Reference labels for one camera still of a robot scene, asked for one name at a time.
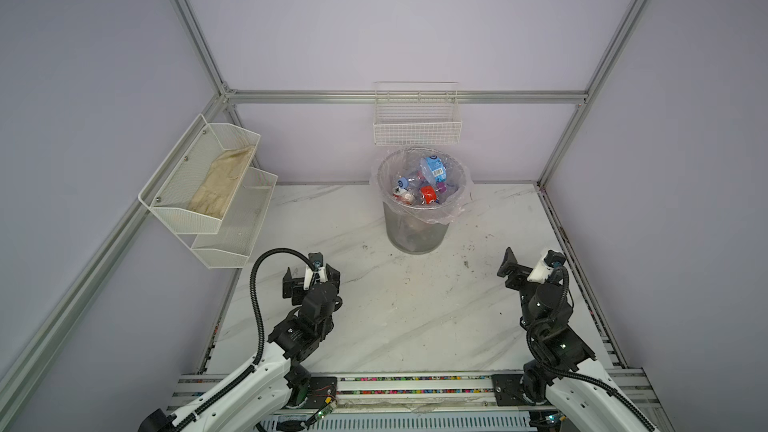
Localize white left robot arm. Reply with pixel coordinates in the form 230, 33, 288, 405
139, 265, 343, 431

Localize white mesh shelf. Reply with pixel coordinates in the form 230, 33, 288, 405
191, 167, 278, 269
138, 116, 260, 235

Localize clear plastic bin liner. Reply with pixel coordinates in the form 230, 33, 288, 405
371, 146, 473, 225

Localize large clear bottle light-blue label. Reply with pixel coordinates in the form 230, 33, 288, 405
396, 155, 447, 192

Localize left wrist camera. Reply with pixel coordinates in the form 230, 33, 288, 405
303, 252, 328, 291

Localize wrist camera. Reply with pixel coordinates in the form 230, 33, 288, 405
527, 250, 566, 284
303, 252, 328, 291

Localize upper white mesh shelf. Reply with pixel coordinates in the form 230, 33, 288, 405
138, 116, 260, 235

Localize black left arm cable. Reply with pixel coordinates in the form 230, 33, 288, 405
170, 247, 316, 432

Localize red label bottle purple cap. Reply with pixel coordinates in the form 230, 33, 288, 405
419, 182, 450, 206

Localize lower white mesh shelf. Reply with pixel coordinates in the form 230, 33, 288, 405
191, 167, 278, 269

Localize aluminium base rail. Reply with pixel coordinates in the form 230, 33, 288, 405
161, 365, 673, 432

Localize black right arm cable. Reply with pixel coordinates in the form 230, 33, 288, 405
524, 263, 655, 432

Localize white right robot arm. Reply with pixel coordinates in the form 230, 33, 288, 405
492, 248, 658, 431

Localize white wire wall basket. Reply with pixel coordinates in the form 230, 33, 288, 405
373, 81, 463, 147

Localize beige cloth in shelf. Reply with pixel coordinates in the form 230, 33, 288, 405
187, 146, 256, 219

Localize grey mesh waste bin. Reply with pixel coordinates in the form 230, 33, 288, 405
376, 148, 472, 255

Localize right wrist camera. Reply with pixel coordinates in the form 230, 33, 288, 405
527, 250, 566, 284

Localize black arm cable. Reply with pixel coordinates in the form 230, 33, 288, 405
524, 263, 655, 432
170, 247, 316, 432

